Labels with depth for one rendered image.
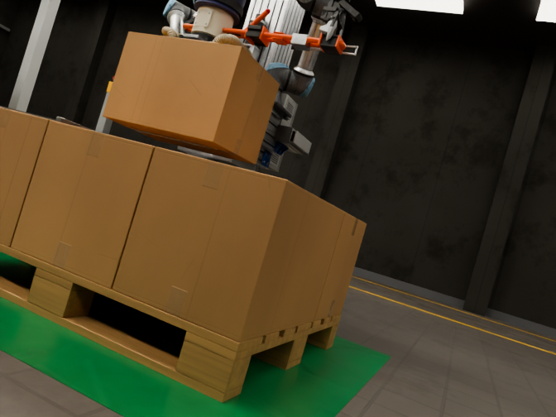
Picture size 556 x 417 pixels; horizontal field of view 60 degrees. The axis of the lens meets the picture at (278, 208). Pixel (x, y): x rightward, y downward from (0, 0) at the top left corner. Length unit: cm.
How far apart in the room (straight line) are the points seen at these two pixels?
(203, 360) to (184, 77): 126
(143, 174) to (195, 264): 29
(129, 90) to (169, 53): 24
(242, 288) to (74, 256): 52
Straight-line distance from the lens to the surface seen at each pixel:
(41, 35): 580
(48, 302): 151
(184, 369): 125
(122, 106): 225
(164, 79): 216
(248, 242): 116
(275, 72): 266
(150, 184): 132
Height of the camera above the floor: 44
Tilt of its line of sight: 2 degrees up
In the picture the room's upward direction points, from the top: 16 degrees clockwise
